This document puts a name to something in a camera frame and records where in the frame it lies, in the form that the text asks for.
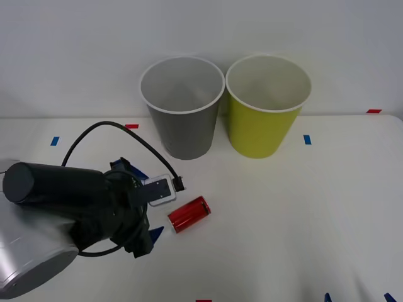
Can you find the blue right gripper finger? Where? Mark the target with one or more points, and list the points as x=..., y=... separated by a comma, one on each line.
x=389, y=299
x=327, y=298

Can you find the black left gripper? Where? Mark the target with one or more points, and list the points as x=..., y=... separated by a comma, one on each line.
x=126, y=217

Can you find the red drink can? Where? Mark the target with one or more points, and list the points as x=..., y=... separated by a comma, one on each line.
x=187, y=215

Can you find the silver and black left arm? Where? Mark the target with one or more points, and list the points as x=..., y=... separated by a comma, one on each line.
x=47, y=184

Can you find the grey plastic bin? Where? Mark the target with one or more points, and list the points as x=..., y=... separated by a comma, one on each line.
x=185, y=132

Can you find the yellow-green plastic bin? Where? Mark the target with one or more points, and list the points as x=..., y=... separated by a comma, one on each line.
x=261, y=132

